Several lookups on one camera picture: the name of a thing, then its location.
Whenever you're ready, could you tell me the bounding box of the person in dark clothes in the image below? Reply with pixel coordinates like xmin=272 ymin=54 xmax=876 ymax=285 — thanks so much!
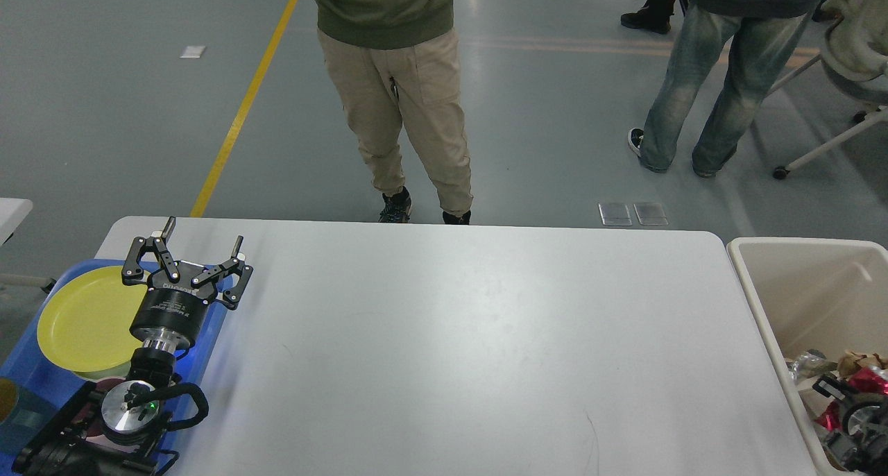
xmin=620 ymin=0 xmax=676 ymax=35

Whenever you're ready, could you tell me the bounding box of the aluminium foil tray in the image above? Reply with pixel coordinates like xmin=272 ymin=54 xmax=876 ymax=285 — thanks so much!
xmin=787 ymin=349 xmax=838 ymax=393

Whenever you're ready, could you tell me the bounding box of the person in blue jeans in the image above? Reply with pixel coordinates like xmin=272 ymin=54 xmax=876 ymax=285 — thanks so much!
xmin=628 ymin=0 xmax=833 ymax=178

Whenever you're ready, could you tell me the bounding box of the beige plastic bin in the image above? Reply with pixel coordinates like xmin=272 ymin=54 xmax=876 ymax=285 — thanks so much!
xmin=727 ymin=237 xmax=887 ymax=475

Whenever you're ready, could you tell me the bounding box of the dark teal mug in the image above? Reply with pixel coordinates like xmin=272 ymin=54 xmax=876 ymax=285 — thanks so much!
xmin=1 ymin=377 xmax=57 ymax=456

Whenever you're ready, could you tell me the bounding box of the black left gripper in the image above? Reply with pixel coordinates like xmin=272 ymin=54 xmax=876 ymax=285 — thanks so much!
xmin=121 ymin=216 xmax=254 ymax=355

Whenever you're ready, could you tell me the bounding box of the office chair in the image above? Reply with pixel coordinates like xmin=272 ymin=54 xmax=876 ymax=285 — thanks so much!
xmin=767 ymin=53 xmax=888 ymax=180

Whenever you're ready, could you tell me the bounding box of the yellow plastic plate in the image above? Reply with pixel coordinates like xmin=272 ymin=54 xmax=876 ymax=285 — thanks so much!
xmin=37 ymin=265 xmax=146 ymax=372

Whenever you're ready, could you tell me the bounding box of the white side table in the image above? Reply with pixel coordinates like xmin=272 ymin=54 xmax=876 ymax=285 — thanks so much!
xmin=0 ymin=197 xmax=34 ymax=245

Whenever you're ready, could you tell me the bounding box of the brown paper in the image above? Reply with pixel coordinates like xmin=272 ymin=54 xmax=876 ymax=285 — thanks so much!
xmin=837 ymin=350 xmax=887 ymax=377

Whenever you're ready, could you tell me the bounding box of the person in green sweater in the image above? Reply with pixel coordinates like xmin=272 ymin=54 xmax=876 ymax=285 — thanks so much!
xmin=314 ymin=0 xmax=473 ymax=224

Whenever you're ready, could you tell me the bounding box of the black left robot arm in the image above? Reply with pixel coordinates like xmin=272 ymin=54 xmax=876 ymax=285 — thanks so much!
xmin=2 ymin=217 xmax=254 ymax=475

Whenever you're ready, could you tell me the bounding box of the crushed red soda can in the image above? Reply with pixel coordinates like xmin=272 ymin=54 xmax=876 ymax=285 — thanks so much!
xmin=815 ymin=368 xmax=886 ymax=431

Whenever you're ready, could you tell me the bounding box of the blue plastic tray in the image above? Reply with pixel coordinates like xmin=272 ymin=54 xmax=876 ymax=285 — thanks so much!
xmin=1 ymin=259 xmax=229 ymax=475

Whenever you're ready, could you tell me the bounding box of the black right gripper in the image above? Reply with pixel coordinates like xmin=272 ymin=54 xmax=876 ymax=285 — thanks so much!
xmin=812 ymin=374 xmax=887 ymax=473

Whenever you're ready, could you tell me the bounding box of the pale green plate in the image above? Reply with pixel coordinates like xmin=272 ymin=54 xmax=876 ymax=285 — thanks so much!
xmin=72 ymin=360 xmax=131 ymax=382

